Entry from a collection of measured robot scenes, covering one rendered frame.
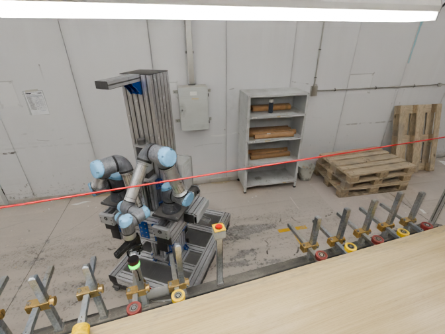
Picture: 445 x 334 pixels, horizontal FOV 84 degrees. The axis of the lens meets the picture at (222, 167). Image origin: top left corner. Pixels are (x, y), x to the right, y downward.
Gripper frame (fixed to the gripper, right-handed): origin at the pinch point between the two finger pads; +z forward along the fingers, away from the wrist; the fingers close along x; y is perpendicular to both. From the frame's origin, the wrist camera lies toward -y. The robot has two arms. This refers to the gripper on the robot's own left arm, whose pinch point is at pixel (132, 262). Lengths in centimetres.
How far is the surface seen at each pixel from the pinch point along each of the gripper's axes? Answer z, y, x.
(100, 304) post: 15.1, -24.0, -4.6
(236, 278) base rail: 29, 59, -33
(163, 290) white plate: 23.3, 11.3, -13.5
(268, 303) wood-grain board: 9, 52, -69
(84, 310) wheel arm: 2.4, -31.6, -13.1
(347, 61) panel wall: -84, 382, 87
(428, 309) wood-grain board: 10, 120, -125
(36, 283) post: -13.8, -46.8, 4.0
